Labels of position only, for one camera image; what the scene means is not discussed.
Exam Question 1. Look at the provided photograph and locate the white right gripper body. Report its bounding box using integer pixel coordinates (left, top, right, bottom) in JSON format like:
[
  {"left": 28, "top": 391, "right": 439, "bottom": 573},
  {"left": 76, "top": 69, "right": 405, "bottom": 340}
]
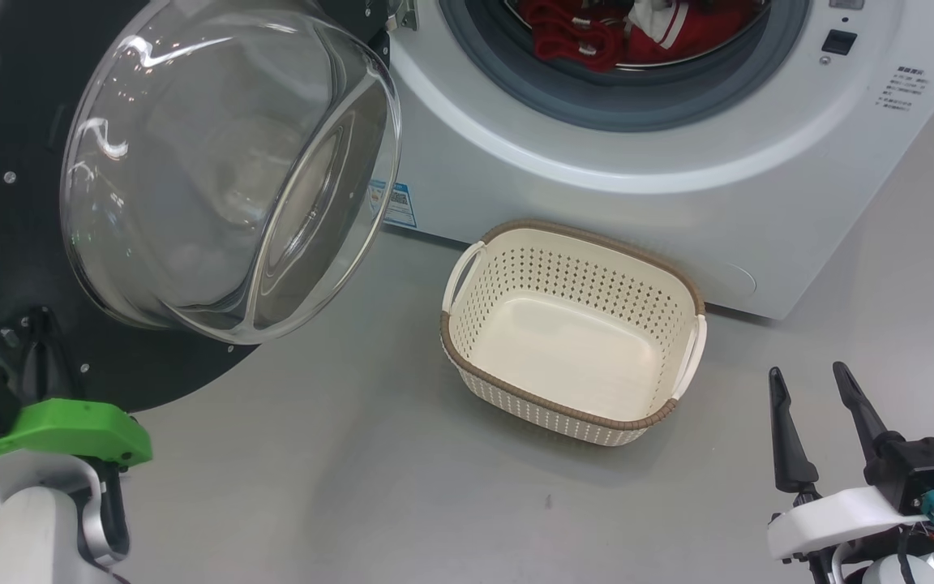
[{"left": 767, "top": 485, "right": 932, "bottom": 584}]

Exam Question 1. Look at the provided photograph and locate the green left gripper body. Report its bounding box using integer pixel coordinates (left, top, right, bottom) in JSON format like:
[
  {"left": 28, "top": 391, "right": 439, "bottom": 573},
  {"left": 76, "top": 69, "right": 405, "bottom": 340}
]
[{"left": 0, "top": 397, "right": 153, "bottom": 469}]

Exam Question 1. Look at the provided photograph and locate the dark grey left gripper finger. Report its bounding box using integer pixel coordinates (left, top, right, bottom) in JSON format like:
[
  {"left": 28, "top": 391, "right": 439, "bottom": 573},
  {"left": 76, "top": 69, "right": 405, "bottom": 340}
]
[
  {"left": 19, "top": 307, "right": 50, "bottom": 402},
  {"left": 42, "top": 307, "right": 83, "bottom": 402}
]

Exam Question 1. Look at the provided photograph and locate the white front-load washing machine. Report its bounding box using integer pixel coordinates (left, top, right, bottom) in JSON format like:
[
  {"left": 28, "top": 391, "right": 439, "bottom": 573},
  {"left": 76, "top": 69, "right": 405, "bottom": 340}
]
[{"left": 367, "top": 0, "right": 934, "bottom": 320}]

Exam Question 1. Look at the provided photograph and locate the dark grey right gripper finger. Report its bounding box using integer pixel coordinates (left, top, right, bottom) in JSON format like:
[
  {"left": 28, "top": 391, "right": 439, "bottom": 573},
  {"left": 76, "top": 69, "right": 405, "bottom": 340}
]
[
  {"left": 769, "top": 367, "right": 820, "bottom": 496},
  {"left": 832, "top": 362, "right": 906, "bottom": 467}
]

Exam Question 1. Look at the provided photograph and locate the red and white garment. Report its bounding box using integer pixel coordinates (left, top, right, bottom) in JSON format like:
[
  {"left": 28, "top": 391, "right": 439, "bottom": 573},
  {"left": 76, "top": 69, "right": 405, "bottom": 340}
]
[{"left": 516, "top": 0, "right": 768, "bottom": 74}]

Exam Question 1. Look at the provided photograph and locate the white paper label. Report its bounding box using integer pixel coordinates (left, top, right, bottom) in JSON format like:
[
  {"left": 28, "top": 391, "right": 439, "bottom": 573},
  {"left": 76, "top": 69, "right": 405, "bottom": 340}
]
[{"left": 367, "top": 180, "right": 418, "bottom": 230}]

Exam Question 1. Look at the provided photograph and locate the cream perforated basket brown rim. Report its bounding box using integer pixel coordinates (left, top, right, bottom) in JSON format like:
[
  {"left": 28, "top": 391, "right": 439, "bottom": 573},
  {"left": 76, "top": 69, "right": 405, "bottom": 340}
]
[{"left": 440, "top": 219, "right": 709, "bottom": 447}]

